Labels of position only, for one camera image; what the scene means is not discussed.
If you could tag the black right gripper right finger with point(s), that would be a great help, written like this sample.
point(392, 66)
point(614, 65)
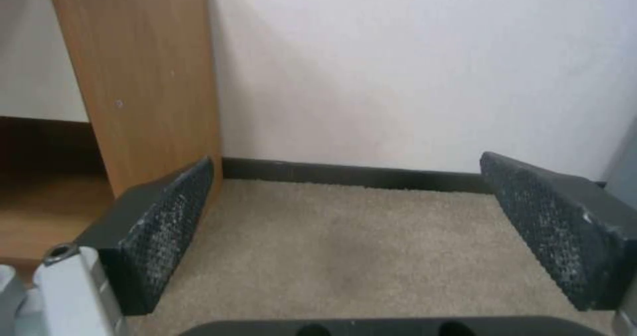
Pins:
point(552, 231)

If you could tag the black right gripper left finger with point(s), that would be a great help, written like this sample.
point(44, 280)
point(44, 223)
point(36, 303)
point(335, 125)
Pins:
point(149, 239)

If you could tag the wooden cabinet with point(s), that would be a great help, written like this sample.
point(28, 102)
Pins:
point(134, 89)

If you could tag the dark baseboard strip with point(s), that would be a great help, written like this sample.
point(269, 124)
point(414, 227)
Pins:
point(348, 173)

